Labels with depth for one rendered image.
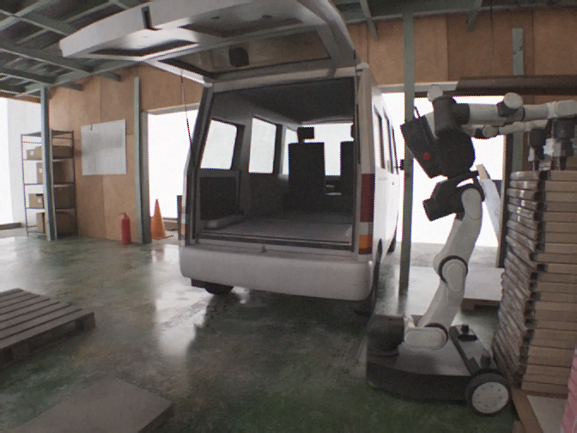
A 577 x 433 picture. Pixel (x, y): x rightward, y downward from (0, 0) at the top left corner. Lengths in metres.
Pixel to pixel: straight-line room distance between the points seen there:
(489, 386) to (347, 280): 0.96
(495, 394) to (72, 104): 7.27
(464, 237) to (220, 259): 1.57
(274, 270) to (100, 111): 5.08
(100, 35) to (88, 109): 5.22
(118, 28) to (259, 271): 1.59
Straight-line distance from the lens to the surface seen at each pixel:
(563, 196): 1.67
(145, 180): 5.74
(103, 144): 6.49
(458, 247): 1.72
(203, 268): 2.53
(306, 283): 2.17
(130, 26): 1.61
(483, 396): 1.79
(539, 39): 4.52
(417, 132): 1.63
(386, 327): 1.77
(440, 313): 1.79
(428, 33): 4.38
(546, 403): 1.88
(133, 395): 1.55
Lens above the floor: 1.05
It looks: 7 degrees down
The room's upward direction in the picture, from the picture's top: straight up
